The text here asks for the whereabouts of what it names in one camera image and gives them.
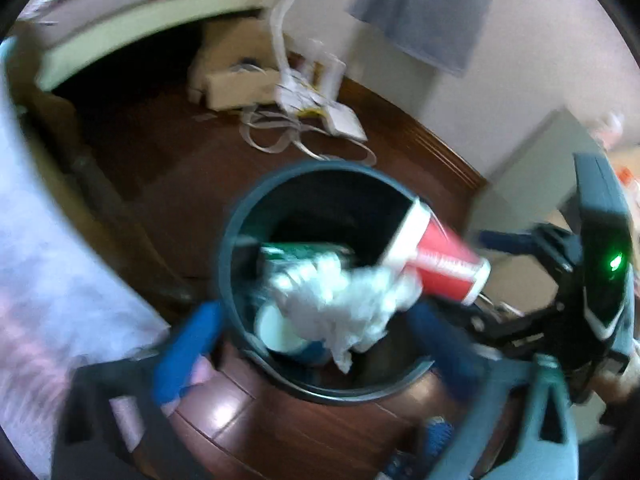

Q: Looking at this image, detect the red paper cup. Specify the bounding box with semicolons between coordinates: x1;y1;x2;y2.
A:
378;200;491;306

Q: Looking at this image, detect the white tissue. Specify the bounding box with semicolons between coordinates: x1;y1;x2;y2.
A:
268;255;423;374

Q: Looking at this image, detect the blue white paper cup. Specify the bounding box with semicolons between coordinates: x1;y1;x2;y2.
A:
254;302;330;366

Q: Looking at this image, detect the green white carton box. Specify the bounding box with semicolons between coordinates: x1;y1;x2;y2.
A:
257;242;355;278

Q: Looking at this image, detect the black trash bin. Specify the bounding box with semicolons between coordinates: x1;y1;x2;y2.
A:
216;162;433;405

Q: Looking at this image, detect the person's right hand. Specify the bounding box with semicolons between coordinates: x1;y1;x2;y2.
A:
590;353;639;427

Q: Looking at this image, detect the white side cabinet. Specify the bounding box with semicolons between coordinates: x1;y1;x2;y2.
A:
465;110;600;313

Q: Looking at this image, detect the pink floral tablecloth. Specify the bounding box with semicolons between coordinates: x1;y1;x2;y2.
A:
1;38;172;479

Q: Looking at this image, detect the white flat router box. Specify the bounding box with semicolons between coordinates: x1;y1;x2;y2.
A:
324;102;368;142

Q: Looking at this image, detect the grey curtain right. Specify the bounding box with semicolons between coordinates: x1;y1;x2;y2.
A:
349;0;492;76

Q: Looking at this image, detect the white wifi router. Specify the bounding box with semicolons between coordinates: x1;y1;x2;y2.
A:
274;39;346;116

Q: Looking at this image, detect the cardboard box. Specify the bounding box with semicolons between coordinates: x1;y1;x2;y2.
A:
186;18;281;112

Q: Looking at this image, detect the bed with floral sheet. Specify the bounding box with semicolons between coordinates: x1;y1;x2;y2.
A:
17;0;271;91

